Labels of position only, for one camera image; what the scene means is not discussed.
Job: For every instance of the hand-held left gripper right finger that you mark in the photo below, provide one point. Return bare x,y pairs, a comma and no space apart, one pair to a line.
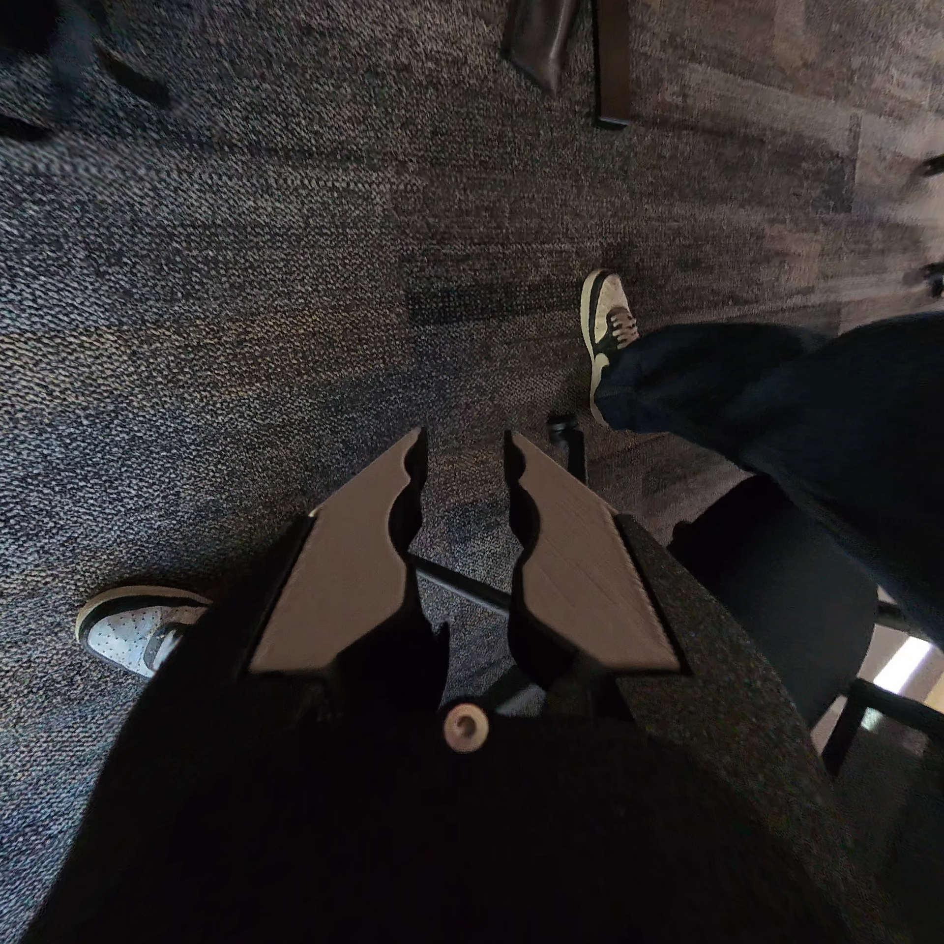
590,590

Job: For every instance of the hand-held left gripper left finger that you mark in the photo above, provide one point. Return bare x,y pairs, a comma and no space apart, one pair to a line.
332,590

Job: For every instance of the black desk leg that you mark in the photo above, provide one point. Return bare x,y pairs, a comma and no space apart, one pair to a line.
612,59

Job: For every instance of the black and white sneaker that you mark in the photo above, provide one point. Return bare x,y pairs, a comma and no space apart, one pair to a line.
125,634
601,295

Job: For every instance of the person's dark trouser leg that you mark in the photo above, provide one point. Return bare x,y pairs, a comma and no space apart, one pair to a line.
774,398

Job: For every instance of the black swivel office chair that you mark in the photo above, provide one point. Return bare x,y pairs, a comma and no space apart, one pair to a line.
935,280

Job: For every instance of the dark blue backpack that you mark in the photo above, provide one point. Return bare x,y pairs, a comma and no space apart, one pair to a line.
66,44

